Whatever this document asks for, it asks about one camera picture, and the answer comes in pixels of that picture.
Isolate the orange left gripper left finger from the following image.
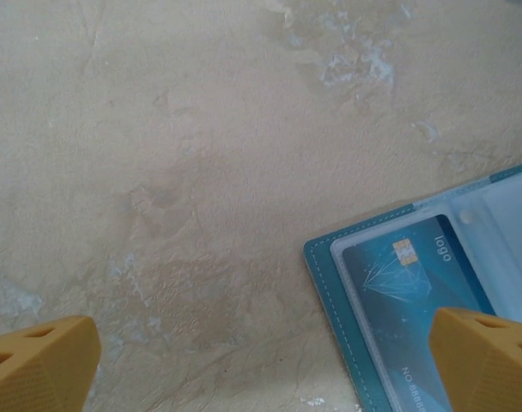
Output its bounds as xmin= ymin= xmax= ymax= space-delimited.
xmin=0 ymin=315 xmax=101 ymax=412

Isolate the teal card holder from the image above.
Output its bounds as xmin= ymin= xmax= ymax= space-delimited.
xmin=302 ymin=161 xmax=522 ymax=412

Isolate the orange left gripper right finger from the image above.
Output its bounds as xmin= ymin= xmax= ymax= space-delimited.
xmin=428 ymin=306 xmax=522 ymax=412

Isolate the blue diamond print credit card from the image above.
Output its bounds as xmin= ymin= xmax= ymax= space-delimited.
xmin=341 ymin=213 xmax=498 ymax=412

